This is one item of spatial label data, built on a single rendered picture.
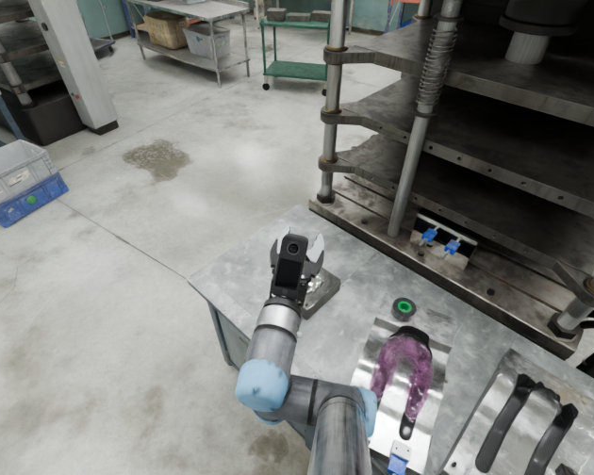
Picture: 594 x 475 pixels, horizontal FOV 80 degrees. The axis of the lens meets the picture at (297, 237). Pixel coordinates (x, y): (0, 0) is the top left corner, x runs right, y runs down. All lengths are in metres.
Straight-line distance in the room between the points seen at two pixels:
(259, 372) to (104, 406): 1.84
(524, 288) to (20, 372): 2.66
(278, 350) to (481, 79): 1.12
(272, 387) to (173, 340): 1.87
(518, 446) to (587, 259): 0.71
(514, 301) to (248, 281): 1.09
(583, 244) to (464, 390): 0.71
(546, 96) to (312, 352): 1.10
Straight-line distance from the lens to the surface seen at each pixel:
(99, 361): 2.49
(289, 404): 0.65
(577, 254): 1.63
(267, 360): 0.56
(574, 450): 1.32
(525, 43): 1.59
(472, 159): 1.46
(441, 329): 1.34
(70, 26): 4.45
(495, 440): 1.26
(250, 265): 1.58
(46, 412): 2.48
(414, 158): 1.51
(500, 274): 1.78
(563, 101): 1.36
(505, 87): 1.39
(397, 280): 1.57
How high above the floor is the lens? 1.97
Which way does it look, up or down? 44 degrees down
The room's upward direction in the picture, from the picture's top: straight up
